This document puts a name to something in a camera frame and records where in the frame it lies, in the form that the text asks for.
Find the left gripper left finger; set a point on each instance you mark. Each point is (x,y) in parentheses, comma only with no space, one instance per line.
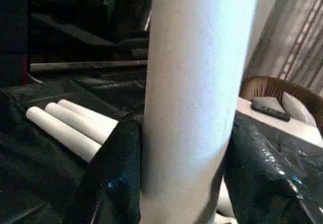
(113,183)

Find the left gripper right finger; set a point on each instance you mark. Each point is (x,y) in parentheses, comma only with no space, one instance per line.
(252,183)

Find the white cushion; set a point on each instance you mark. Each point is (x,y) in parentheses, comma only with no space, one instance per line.
(299,108)

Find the brown wicker chair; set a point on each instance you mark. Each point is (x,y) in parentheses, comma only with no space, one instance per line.
(262,85)

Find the grey curtain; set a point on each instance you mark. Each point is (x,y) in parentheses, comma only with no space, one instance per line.
(298,27)

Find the grey metal rail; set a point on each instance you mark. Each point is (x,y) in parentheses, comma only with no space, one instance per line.
(86,65)

